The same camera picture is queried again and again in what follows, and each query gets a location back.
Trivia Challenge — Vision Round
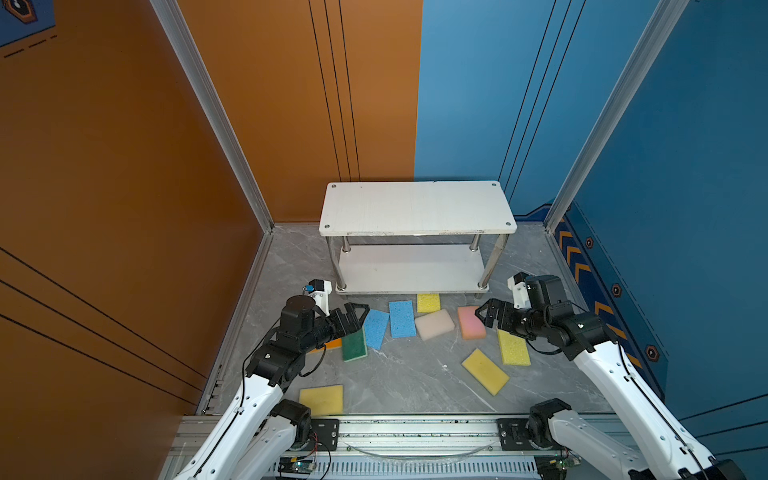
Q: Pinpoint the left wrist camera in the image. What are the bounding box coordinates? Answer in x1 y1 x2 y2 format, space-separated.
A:
303 279 333 316

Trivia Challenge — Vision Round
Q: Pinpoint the light blue sponge right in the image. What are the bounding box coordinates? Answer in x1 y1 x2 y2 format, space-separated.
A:
389 300 417 339

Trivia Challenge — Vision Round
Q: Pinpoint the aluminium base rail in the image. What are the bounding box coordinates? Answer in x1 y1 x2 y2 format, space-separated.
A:
160 414 637 479

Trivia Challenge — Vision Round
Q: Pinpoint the light blue sponge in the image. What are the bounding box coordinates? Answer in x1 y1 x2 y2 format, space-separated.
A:
363 310 390 350
389 300 417 339

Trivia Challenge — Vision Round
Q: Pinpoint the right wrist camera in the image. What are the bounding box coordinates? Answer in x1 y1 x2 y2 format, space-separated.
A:
507 272 531 309

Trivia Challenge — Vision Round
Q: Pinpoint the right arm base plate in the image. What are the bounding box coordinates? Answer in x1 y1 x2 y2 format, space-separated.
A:
496 417 537 451

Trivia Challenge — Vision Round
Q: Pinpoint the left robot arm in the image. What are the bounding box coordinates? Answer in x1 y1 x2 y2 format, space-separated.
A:
176 291 370 479

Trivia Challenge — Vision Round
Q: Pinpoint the light blue sponge left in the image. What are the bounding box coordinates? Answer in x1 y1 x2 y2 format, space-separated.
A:
363 310 390 350

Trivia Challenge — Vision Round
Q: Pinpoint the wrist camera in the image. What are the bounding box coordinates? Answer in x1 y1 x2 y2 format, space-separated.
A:
507 272 531 309
303 279 333 316

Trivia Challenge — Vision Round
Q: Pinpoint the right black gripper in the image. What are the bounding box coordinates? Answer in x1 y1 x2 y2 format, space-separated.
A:
473 297 549 338

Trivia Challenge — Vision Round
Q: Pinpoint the white beige sponge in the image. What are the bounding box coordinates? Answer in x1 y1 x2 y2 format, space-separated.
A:
415 309 455 341

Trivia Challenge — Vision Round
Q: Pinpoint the yellow sponge front left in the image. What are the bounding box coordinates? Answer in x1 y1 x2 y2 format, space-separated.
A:
298 385 344 417

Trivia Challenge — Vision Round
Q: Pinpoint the yellow sponge near shelf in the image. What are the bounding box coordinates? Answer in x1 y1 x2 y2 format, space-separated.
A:
417 294 441 313

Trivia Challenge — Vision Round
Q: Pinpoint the yellow green sponge right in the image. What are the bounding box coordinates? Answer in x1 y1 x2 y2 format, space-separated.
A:
497 330 531 366

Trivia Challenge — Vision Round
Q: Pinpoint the right circuit board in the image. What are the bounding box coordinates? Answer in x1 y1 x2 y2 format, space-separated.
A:
534 456 581 480

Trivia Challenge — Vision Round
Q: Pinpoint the pink sponge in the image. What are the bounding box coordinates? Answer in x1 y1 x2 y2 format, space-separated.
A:
457 306 487 340

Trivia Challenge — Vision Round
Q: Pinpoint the white two-tier shelf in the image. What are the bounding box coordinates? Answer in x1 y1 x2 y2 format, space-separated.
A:
319 181 517 295

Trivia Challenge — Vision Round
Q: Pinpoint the left green circuit board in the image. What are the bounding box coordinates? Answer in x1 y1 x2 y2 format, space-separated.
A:
277 457 317 478

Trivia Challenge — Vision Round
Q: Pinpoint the yellow sponge centre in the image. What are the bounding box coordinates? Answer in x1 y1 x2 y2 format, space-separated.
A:
461 349 510 396

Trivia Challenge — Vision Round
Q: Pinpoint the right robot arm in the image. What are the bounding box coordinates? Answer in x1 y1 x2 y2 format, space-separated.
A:
475 273 745 479

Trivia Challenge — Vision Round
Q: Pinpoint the orange sponge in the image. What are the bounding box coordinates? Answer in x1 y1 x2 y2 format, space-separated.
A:
313 339 342 353

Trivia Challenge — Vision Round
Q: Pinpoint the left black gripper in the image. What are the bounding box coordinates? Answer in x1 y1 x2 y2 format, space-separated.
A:
299 303 368 357

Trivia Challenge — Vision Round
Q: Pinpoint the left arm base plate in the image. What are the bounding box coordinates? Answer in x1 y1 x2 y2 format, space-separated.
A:
303 417 340 452

